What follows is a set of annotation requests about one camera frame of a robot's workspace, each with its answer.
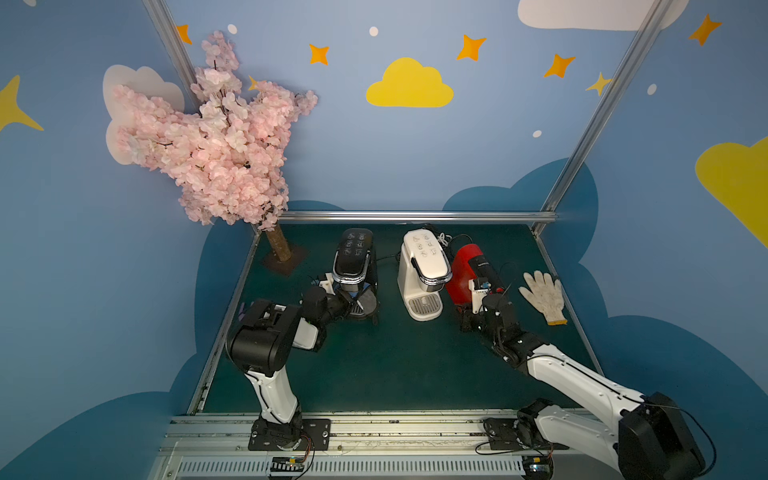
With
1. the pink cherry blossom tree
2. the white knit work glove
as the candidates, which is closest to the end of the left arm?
the pink cherry blossom tree

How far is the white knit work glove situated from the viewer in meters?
0.98

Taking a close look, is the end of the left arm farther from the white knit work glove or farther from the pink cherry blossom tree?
the white knit work glove
